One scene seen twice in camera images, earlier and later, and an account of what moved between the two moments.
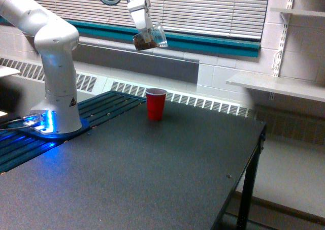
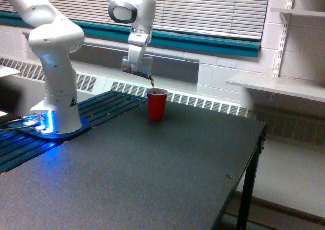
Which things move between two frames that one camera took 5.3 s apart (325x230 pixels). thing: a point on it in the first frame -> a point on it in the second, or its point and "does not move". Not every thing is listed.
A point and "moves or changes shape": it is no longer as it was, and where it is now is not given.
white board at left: (6, 71) does not move
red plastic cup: (156, 100) does not move
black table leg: (251, 182) does not move
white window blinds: (237, 11) does not move
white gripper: (138, 6) -> (137, 40)
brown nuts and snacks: (140, 43) moves or changes shape
